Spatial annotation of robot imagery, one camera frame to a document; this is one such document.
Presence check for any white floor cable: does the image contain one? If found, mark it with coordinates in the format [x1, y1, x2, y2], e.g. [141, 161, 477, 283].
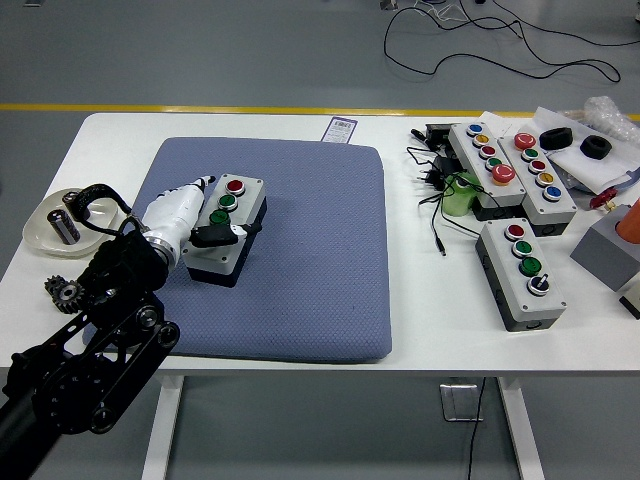
[414, 0, 471, 26]

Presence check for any large metal bevel gear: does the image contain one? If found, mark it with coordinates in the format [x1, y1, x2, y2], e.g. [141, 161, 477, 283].
[53, 279, 85, 314]

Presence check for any metal floor plate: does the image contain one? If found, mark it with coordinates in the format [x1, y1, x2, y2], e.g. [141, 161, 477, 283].
[439, 382, 485, 424]

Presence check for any white oval dish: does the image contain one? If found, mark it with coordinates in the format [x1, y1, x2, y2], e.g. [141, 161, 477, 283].
[23, 188, 120, 259]

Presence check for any long black floor cable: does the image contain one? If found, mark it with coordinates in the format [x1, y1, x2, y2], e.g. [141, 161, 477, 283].
[383, 4, 622, 84]

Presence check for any black hanging cable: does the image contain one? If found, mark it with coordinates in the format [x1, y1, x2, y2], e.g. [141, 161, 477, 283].
[467, 375, 487, 480]

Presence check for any small dark metal gear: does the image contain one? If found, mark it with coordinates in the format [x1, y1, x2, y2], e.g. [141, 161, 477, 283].
[43, 275, 69, 301]

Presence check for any black foam ring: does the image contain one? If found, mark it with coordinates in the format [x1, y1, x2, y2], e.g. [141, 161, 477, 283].
[580, 135, 613, 160]
[538, 127, 574, 151]

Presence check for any five-button box, mushroom beside green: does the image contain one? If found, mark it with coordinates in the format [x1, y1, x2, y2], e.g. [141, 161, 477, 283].
[447, 122, 528, 222]
[499, 132, 579, 238]

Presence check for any black adapter cord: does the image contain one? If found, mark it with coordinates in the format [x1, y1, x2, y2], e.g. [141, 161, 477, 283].
[404, 144, 506, 259]

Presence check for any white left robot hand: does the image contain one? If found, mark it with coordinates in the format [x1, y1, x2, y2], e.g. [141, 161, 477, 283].
[141, 173, 262, 250]

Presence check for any white paper sheet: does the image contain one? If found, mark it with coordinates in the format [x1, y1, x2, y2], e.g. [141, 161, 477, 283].
[478, 110, 539, 139]

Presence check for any clear bubble wrap bag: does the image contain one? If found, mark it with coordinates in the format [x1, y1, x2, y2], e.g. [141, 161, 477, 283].
[569, 95, 640, 146]

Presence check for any green plastic cup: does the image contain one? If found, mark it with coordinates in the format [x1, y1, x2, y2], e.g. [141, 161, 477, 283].
[443, 172, 482, 218]

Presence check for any red knob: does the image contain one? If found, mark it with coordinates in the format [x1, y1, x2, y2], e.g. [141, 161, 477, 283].
[588, 187, 620, 211]

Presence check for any purple-edged label card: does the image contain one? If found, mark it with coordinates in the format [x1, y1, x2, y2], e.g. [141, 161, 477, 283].
[320, 116, 359, 146]

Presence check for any black rectangular device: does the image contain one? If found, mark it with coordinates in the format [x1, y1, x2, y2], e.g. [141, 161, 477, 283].
[424, 123, 459, 150]

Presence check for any blue-grey padded mat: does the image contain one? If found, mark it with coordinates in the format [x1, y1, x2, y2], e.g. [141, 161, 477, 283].
[85, 137, 393, 365]

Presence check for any orange cylinder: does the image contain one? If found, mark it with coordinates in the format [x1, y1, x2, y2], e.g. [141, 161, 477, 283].
[615, 197, 640, 240]

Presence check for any grey four-control button box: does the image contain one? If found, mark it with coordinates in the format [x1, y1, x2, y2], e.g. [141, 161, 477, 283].
[180, 173, 268, 289]
[474, 218, 569, 333]

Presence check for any white box with black edge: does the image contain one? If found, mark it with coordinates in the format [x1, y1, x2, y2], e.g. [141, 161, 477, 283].
[618, 272, 640, 320]

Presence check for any black power adapter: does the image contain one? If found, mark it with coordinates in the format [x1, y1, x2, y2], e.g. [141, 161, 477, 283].
[412, 155, 464, 192]

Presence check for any grey block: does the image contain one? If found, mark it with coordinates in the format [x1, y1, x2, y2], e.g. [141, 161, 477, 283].
[570, 204, 640, 293]

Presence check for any dark cylindrical capacitor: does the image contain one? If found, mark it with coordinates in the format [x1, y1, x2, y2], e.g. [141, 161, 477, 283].
[61, 192, 91, 221]
[46, 209, 81, 246]

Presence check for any white table leg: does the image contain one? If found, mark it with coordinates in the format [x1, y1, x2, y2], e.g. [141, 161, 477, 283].
[141, 372, 185, 480]
[497, 374, 546, 480]

